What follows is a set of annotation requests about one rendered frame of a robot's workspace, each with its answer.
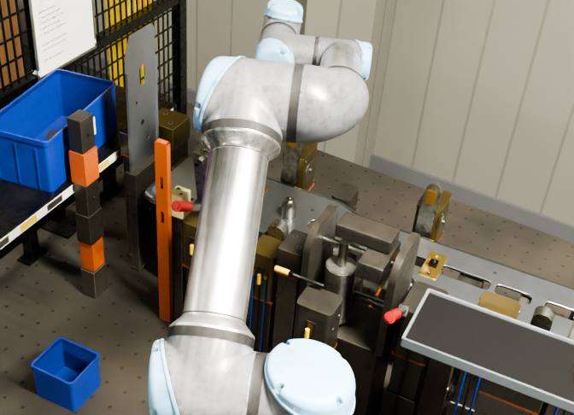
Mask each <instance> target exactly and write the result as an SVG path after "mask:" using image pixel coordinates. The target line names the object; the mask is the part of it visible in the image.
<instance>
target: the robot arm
mask: <svg viewBox="0 0 574 415"><path fill-rule="evenodd" d="M302 15H303V8H302V6H301V5H300V4H299V3H298V2H296V1H294V0H270V1H269V2H268V3H267V6H266V13H264V16H265V18H264V23H263V27H262V30H261V36H260V40H259V43H258V44H257V46H256V48H255V58H254V59H251V58H246V57H245V56H238V57H230V56H218V57H216V58H214V59H213V60H212V61H211V62H210V63H209V64H208V65H207V67H206V68H205V71H204V73H203V75H202V78H201V81H200V84H199V87H198V90H197V93H196V106H195V107H194V114H193V123H194V127H195V129H196V131H197V132H200V133H201V134H202V138H201V141H202V144H203V146H204V147H205V148H206V149H207V151H208V152H209V157H208V166H207V171H206V177H205V182H204V187H203V193H202V202H201V207H200V213H199V218H198V223H197V228H196V238H195V242H194V248H193V253H192V258H191V263H190V274H189V279H188V284H187V290H186V295H185V300H184V310H183V313H182V315H181V317H180V318H179V319H177V320H176V321H174V322H173V323H171V324H170V325H169V327H168V332H167V339H166V340H165V339H163V338H162V339H161V340H156V341H155V342H154V344H153V346H152V349H151V355H150V358H149V377H148V397H149V412H150V415H353V413H354V407H355V396H354V393H355V380H354V373H353V372H352V369H351V367H350V366H349V363H348V362H347V361H346V360H345V359H343V358H342V357H341V355H340V353H339V352H337V351H336V350H335V349H333V348H331V347H329V346H327V345H325V344H324V343H322V342H317V341H314V340H310V339H292V340H288V341H287V343H285V344H284V343H280V344H279V345H278V346H276V347H275V348H274V349H273V350H272V352H271V353H261V352H255V351H254V344H255V337H254V336H253V334H252V333H251V332H250V330H249V328H248V327H247V326H246V318H247V311H248V305H249V294H250V288H251V282H252V276H253V270H254V263H255V251H256V245H257V239H258V233H259V227H260V221H261V209H262V203H263V196H264V190H265V184H266V178H267V167H268V162H269V161H271V160H272V159H274V158H275V157H277V156H278V155H279V153H280V150H281V143H282V142H286V143H304V144H305V143H321V142H324V141H328V140H331V139H333V138H335V137H339V136H341V135H343V134H344V133H346V132H348V131H349V130H351V129H352V128H354V127H355V126H356V125H357V124H358V123H359V122H360V121H361V119H362V118H363V116H364V115H365V113H366V110H367V107H368V102H369V93H368V88H367V85H366V81H365V80H367V79H368V77H369V73H370V68H371V61H372V46H371V44H369V43H367V42H361V41H358V40H356V39H353V40H347V39H339V38H323V37H315V36H307V35H299V34H300V29H301V24H302Z"/></svg>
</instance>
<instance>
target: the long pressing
mask: <svg viewBox="0 0 574 415"><path fill-rule="evenodd" d="M176 186H180V187H183V188H186V189H188V190H190V198H192V199H194V200H193V201H190V202H193V203H194V202H195V200H196V198H197V195H196V180H195V171H194V163H193V155H187V156H185V157H183V158H182V159H181V160H179V161H178V162H177V163H176V164H175V165H173V166H172V167H171V191H172V190H173V189H174V188H175V187H176ZM265 186H266V187H267V188H268V191H267V192H266V193H265V194H264V196H263V203H262V209H261V221H260V227H259V233H258V239H257V241H258V240H259V239H260V238H261V236H262V235H263V234H264V233H265V232H266V231H267V229H268V227H269V225H270V224H271V223H272V221H273V220H274V219H281V220H283V221H284V222H285V223H286V224H287V226H288V227H289V234H290V233H291V232H292V230H293V229H296V230H299V231H302V232H305V233H307V234H308V233H309V231H310V229H311V228H308V225H309V224H310V223H311V222H315V220H316V219H317V218H318V217H319V216H320V215H321V213H322V212H323V211H324V210H325V208H326V207H327V206H328V205H329V204H332V205H335V206H338V218H337V222H338V221H339V220H340V218H341V217H342V216H343V215H344V214H345V212H350V213H354V214H357V215H359V216H362V215H360V214H358V213H356V212H355V211H354V210H353V209H351V208H350V207H348V206H347V205H345V204H344V203H342V202H340V201H337V200H334V199H331V198H329V197H326V196H322V195H320V194H317V193H314V192H312V191H309V190H304V189H302V188H299V187H296V186H294V185H291V184H286V183H284V182H281V181H278V180H276V179H273V178H269V177H266V184H265ZM288 196H290V197H293V198H294V199H295V201H296V216H295V218H294V219H283V218H282V217H281V211H282V203H283V201H284V199H285V198H286V197H288ZM145 197H146V199H147V200H148V201H149V202H152V203H154V204H156V194H155V182H154V183H153V184H152V185H151V186H149V187H148V188H147V189H146V191H145ZM311 209H313V210H314V211H311ZM362 217H364V216H362ZM397 229H399V228H397ZM399 230H400V235H399V239H398V241H400V242H401V247H400V250H401V248H402V246H403V245H404V243H405V242H406V240H407V239H408V237H409V235H410V234H411V233H412V232H409V231H404V230H402V229H399ZM430 252H435V253H437V254H441V255H444V256H446V257H447V260H446V262H445V264H444V266H443V267H447V268H449V269H452V270H455V271H457V272H461V273H464V274H466V275H469V276H472V277H475V278H478V279H481V280H483V281H486V282H488V283H489V288H488V289H481V288H478V287H476V286H473V285H470V284H468V283H464V282H461V281H459V280H456V279H453V278H450V277H447V276H444V275H442V274H441V273H439V275H438V276H437V278H436V279H435V280H433V279H430V278H427V277H424V276H421V275H419V271H420V269H421V267H420V266H414V270H413V277H412V282H411V286H410V289H411V288H412V287H413V284H414V283H415V282H418V281H420V282H423V283H427V284H429V285H432V286H435V287H437V288H439V289H444V290H446V291H447V292H448V295H450V296H452V297H455V298H457V299H460V300H462V301H466V302H469V303H471V304H474V305H477V304H478V302H479V298H480V297H481V295H482V293H483V292H484V291H489V292H492V293H495V289H496V287H498V286H501V287H503V288H506V289H510V290H513V291H515V292H518V293H520V294H523V295H527V296H529V297H530V298H531V300H530V303H529V304H524V303H522V302H519V301H518V302H519V303H520V305H521V308H520V310H519V311H520V314H519V315H518V317H517V320H519V321H521V322H524V323H526V324H530V322H531V320H532V317H533V314H534V311H535V309H536V308H537V307H539V306H546V304H552V305H555V306H557V307H562V308H564V309H567V310H570V311H572V312H574V288H572V287H571V286H568V285H565V284H562V283H558V282H555V281H553V280H550V279H547V278H543V277H540V276H537V275H535V274H532V273H529V272H525V271H522V270H520V269H518V268H515V267H512V266H508V265H505V264H502V263H500V262H497V261H494V260H490V259H487V258H484V257H482V256H479V255H476V254H472V253H470V252H467V251H465V250H462V249H459V248H455V247H452V246H449V245H447V244H444V243H440V242H437V241H434V240H431V239H429V238H426V237H422V236H420V242H419V249H418V253H417V257H418V258H420V259H422V260H426V259H427V257H428V255H429V254H430ZM493 272H496V274H494V273H493ZM495 294H496V293H495ZM572 323H573V320H570V319H566V318H563V317H560V316H559V315H556V314H555V317H554V320H553V324H552V327H551V329H550V332H553V333H554V334H557V335H560V336H564V337H566V338H567V337H568V334H569V332H570V329H571V326H572Z"/></svg>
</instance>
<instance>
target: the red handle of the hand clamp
mask: <svg viewBox="0 0 574 415"><path fill-rule="evenodd" d="M200 207H201V203H193V202H188V201H174V202H173V203H172V210H173V211H174V212H190V211H200Z"/></svg>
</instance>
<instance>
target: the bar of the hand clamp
mask: <svg viewBox="0 0 574 415"><path fill-rule="evenodd" d="M204 148H205V147H204ZM192 154H193V163H194V171H195V180H196V195H197V203H201V202H202V193H203V187H204V182H205V177H206V171H207V166H208V157H209V152H208V151H207V149H206V148H205V149H204V150H203V151H202V150H201V147H197V148H196V149H195V150H194V151H193V152H192Z"/></svg>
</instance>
